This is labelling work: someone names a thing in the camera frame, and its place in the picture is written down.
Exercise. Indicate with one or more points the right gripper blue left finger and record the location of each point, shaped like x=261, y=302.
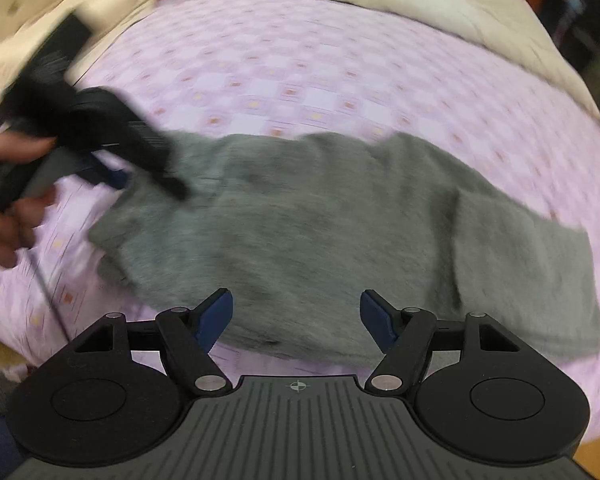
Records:
x=188, y=336

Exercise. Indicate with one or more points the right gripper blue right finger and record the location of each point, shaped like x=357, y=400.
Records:
x=403, y=337

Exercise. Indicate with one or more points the grey knit pants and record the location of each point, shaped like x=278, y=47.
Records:
x=298, y=229

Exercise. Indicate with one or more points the person's left hand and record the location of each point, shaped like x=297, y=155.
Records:
x=20, y=158

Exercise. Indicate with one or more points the pink patterned bed sheet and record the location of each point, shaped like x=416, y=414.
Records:
x=289, y=67

